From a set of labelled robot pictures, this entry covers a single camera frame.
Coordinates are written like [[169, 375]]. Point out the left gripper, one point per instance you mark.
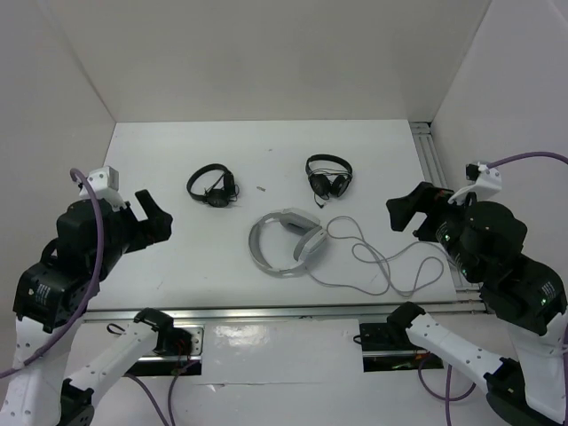
[[156, 226]]

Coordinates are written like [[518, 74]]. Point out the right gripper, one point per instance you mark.
[[431, 198]]

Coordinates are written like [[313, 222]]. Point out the white grey headphones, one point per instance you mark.
[[283, 243]]

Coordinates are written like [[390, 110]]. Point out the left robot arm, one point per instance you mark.
[[51, 299]]

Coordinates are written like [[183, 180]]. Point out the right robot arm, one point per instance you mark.
[[530, 298]]

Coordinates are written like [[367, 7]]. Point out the black headphones left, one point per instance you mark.
[[221, 193]]

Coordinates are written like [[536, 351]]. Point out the black headphones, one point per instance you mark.
[[326, 182], [221, 193]]

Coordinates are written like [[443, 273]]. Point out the black headphones right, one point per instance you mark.
[[326, 182]]

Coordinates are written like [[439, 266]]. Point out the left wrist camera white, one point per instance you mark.
[[105, 185]]

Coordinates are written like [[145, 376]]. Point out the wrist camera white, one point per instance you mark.
[[484, 183], [105, 185]]

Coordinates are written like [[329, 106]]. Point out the aluminium rail right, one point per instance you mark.
[[433, 172]]

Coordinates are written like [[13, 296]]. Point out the aluminium rail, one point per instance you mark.
[[465, 305], [433, 172]]

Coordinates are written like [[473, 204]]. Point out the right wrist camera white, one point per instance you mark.
[[484, 183]]

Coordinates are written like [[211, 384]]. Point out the aluminium rail front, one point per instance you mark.
[[465, 305]]

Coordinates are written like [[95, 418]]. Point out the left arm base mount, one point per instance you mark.
[[184, 357]]

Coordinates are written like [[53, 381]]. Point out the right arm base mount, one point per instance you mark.
[[383, 350]]

